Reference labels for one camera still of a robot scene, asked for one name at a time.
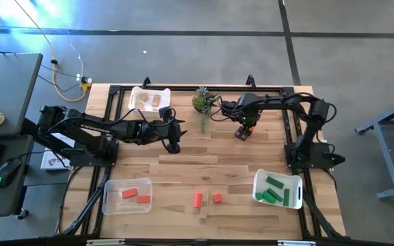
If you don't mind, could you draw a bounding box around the white plastic bin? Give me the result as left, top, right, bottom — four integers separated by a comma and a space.
127, 85, 172, 120
252, 168, 304, 210

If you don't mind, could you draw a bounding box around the clear plastic bin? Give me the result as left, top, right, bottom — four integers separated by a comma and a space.
101, 177, 153, 216

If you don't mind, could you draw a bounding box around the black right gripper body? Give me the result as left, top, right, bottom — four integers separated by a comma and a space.
233, 92, 263, 128

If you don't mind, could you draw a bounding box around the black aluminium table frame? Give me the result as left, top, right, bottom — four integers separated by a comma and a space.
60, 83, 347, 240

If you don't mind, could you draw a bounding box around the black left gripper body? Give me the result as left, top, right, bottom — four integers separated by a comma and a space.
138, 106, 187, 144

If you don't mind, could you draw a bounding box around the grey metal table frame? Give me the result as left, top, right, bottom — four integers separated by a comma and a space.
355, 94, 394, 201

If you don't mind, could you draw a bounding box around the black computer mouse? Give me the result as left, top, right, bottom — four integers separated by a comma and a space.
0, 156, 23, 189

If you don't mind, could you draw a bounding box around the yellow power cable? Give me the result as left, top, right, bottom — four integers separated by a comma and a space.
13, 0, 92, 103

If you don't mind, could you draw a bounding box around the white printed booklet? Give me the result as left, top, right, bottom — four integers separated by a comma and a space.
40, 132, 72, 171

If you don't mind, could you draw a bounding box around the potted succulent plant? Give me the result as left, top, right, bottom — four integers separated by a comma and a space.
192, 85, 220, 135

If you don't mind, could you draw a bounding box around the long natural wooden plank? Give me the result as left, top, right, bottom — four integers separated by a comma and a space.
198, 189, 211, 220

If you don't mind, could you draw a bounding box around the silver metal bracket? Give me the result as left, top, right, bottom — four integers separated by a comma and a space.
277, 240, 317, 246
86, 238, 126, 246

